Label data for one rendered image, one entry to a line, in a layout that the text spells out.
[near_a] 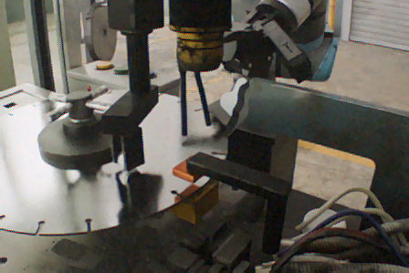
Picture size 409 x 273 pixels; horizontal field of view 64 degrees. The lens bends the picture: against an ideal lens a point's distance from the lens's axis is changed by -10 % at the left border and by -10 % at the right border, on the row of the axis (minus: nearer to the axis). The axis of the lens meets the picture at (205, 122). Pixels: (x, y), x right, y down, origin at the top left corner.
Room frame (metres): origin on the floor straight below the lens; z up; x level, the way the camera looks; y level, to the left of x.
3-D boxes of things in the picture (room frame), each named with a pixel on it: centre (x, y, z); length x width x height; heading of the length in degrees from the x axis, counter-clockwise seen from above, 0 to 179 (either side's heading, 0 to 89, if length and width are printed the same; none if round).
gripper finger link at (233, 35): (0.51, -0.04, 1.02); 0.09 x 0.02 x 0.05; 129
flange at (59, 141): (0.36, 0.14, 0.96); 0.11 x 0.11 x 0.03
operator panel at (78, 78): (0.79, 0.20, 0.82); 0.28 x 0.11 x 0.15; 55
